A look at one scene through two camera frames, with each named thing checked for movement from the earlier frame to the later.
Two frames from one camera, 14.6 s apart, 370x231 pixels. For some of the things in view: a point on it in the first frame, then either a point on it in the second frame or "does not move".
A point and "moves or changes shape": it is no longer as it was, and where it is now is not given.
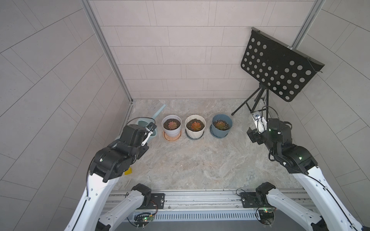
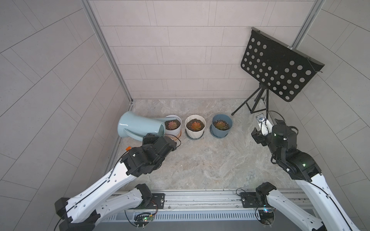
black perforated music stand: (284, 70) does not move
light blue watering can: (149, 122) moves or changes shape
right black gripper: (253, 132) does not move
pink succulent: (172, 125) does not move
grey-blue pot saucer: (193, 138) does not move
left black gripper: (144, 148) -> (148, 139)
